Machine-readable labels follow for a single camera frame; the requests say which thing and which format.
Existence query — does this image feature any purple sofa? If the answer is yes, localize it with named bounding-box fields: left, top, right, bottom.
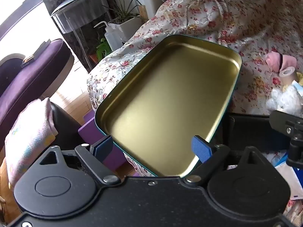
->
left=0, top=38, right=74, bottom=148

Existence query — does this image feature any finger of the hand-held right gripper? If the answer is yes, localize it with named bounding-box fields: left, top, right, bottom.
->
left=269, top=110, right=303, bottom=168

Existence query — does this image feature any potted plant white pot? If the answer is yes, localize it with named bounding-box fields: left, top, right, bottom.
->
left=102, top=0, right=144, bottom=42

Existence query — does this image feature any pink towel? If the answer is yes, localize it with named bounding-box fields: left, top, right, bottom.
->
left=5, top=98, right=58, bottom=191

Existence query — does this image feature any white squeeze bottle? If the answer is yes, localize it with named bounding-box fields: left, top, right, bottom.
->
left=93, top=21, right=123, bottom=52

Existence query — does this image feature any beige tape roll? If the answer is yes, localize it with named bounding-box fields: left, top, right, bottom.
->
left=279, top=66, right=296, bottom=78

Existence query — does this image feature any white plush toy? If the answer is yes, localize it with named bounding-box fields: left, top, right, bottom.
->
left=266, top=85, right=303, bottom=116

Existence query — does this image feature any floral bedsheet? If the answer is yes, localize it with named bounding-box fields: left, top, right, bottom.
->
left=87, top=0, right=303, bottom=227

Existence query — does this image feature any black box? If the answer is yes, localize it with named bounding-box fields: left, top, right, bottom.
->
left=21, top=40, right=51, bottom=67

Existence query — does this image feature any clear acrylic side table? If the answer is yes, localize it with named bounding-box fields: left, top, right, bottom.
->
left=50, top=0, right=112, bottom=69

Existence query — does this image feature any teal round basket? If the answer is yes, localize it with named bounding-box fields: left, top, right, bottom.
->
left=95, top=34, right=243, bottom=178

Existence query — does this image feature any white paper bag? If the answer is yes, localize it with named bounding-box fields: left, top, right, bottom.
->
left=267, top=152, right=303, bottom=202

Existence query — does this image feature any purple box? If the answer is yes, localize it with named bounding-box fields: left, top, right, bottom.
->
left=78, top=113, right=128, bottom=171

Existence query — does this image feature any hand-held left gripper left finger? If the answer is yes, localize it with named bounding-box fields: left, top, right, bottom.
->
left=38, top=135, right=121, bottom=185

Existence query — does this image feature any pink cloth black band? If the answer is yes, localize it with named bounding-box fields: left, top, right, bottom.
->
left=265, top=51, right=297, bottom=72

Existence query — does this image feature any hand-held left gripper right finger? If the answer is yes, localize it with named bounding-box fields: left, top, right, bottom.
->
left=185, top=135, right=264, bottom=185

